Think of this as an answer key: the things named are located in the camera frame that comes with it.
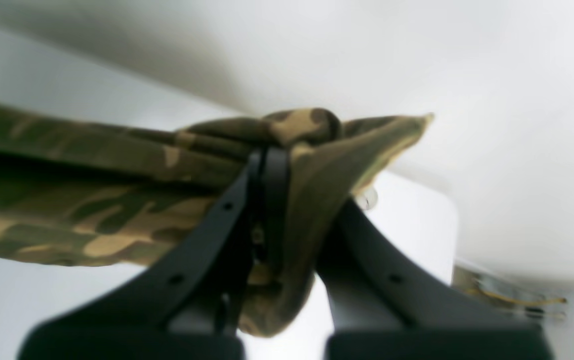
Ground yellow cable on floor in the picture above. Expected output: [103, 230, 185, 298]
[467, 287, 568, 307]

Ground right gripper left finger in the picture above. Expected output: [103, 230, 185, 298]
[18, 147, 290, 360]

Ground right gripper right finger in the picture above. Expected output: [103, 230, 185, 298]
[316, 199, 554, 360]

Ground camouflage T-shirt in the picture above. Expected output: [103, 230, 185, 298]
[0, 105, 434, 338]

